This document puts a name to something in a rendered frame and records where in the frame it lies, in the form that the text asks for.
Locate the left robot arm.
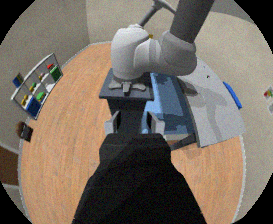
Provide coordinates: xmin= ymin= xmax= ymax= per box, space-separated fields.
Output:
xmin=128 ymin=0 xmax=176 ymax=30

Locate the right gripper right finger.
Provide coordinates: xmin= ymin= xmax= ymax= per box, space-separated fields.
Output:
xmin=147 ymin=111 xmax=165 ymax=136

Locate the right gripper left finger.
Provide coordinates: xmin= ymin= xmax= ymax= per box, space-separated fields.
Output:
xmin=104 ymin=111 xmax=121 ymax=136

